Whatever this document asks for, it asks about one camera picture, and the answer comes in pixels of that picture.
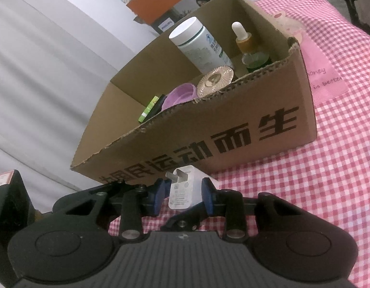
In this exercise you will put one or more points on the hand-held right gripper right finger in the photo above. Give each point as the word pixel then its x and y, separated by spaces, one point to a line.
pixel 207 198

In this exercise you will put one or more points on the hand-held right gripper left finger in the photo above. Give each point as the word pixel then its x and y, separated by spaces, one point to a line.
pixel 160 198

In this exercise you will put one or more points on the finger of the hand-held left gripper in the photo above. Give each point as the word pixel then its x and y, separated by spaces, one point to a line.
pixel 185 219
pixel 75 195

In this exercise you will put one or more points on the white charger plug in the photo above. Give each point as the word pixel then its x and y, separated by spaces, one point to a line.
pixel 182 189

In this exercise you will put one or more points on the brown cardboard box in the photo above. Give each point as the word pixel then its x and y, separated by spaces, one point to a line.
pixel 248 126

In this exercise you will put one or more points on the green tube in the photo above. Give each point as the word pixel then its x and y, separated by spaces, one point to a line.
pixel 148 109

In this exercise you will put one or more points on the black tape roll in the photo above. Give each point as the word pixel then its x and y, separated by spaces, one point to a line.
pixel 159 105

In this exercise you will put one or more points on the pink plastic lid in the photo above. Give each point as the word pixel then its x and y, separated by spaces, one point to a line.
pixel 179 97

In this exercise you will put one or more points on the gold lid jar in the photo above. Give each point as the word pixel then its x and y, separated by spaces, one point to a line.
pixel 215 81

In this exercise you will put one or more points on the green dropper bottle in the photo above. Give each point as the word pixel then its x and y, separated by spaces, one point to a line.
pixel 251 57

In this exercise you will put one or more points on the white plastic bottle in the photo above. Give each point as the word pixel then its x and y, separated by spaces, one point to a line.
pixel 200 45

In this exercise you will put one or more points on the white curtain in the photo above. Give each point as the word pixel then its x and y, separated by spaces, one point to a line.
pixel 52 81

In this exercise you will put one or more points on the pink checked tablecloth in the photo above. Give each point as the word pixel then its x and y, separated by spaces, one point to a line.
pixel 323 171

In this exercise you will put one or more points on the pink card on table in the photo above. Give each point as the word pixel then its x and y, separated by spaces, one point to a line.
pixel 317 66

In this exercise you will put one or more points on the orange and white product box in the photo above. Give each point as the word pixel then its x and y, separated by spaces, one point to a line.
pixel 164 0

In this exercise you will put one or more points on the black stand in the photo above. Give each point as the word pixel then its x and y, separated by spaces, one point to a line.
pixel 354 9

